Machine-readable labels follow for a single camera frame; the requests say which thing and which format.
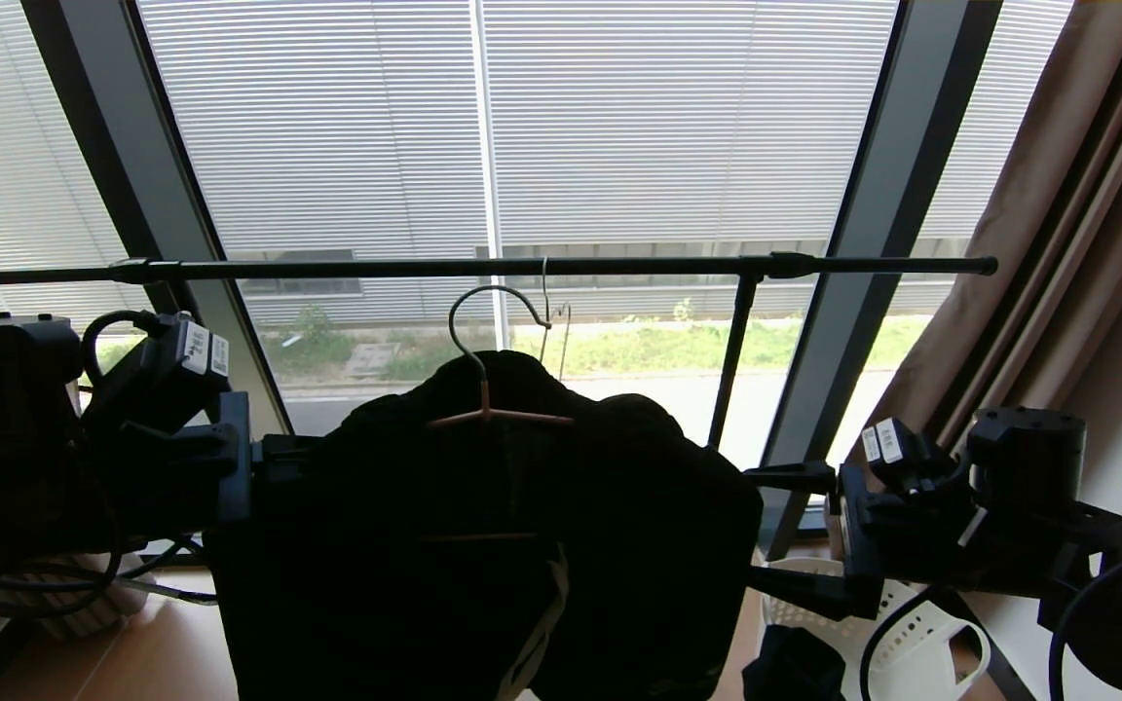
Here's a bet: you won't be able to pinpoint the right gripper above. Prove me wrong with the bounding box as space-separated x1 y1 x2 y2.
744 461 1059 621

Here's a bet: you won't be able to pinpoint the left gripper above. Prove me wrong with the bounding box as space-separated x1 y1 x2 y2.
84 391 255 546

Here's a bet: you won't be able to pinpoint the black shorts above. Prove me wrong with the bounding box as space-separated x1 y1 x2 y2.
206 350 765 701

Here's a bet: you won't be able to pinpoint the pink clothes hanger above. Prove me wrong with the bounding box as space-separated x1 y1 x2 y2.
420 284 577 544
539 256 572 383

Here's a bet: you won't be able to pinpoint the heap of clothes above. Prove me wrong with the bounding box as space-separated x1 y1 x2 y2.
741 626 849 701

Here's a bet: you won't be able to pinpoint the white laundry basket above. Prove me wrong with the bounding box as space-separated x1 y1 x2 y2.
761 557 993 701

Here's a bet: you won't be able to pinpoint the black clothes rack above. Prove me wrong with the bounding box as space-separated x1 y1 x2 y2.
0 251 1000 451

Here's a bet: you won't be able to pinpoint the brown curtain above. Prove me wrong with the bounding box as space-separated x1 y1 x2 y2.
0 550 148 644
848 0 1122 585

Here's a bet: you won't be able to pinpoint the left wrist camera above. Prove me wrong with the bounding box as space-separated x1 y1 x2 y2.
82 310 231 439

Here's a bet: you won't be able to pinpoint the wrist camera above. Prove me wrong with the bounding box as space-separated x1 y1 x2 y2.
82 310 231 439
858 417 971 499

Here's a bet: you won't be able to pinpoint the black cable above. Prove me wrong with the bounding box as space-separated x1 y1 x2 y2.
858 584 942 701
1048 526 1122 697
0 310 221 624

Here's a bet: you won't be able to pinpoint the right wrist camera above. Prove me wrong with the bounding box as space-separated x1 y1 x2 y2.
858 417 971 499

